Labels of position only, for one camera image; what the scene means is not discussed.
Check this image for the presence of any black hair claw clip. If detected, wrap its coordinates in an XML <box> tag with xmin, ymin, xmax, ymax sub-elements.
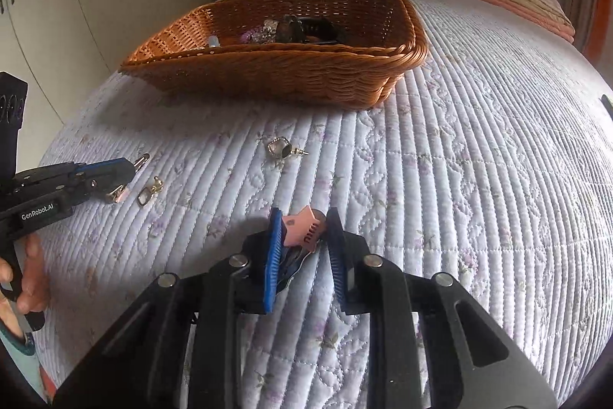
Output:
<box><xmin>275</xmin><ymin>13</ymin><xmax>341</xmax><ymax>46</ymax></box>

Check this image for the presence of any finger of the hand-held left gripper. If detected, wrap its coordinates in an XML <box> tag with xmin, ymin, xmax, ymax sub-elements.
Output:
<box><xmin>72</xmin><ymin>157</ymin><xmax>136</xmax><ymax>181</ymax></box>
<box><xmin>62</xmin><ymin>175</ymin><xmax>131</xmax><ymax>200</ymax></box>

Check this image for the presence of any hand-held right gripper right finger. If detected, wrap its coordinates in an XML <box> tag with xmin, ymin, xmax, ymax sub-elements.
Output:
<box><xmin>326</xmin><ymin>208</ymin><xmax>559</xmax><ymax>409</ymax></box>

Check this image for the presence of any pink gold charm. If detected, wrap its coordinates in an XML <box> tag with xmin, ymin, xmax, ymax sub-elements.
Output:
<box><xmin>104</xmin><ymin>183</ymin><xmax>132</xmax><ymax>204</ymax></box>

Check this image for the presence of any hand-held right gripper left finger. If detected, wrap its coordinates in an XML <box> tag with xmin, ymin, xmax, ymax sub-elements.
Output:
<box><xmin>52</xmin><ymin>207</ymin><xmax>288</xmax><ymax>409</ymax></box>

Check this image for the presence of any gold clasp charm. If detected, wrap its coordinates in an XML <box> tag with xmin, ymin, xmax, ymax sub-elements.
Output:
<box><xmin>136</xmin><ymin>179</ymin><xmax>164</xmax><ymax>207</ymax></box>

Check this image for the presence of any brown wicker basket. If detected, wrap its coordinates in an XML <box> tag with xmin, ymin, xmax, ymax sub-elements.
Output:
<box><xmin>119</xmin><ymin>0</ymin><xmax>429</xmax><ymax>110</ymax></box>

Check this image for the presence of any person's left hand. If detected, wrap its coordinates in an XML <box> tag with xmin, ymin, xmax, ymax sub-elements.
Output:
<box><xmin>0</xmin><ymin>233</ymin><xmax>51</xmax><ymax>339</ymax></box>

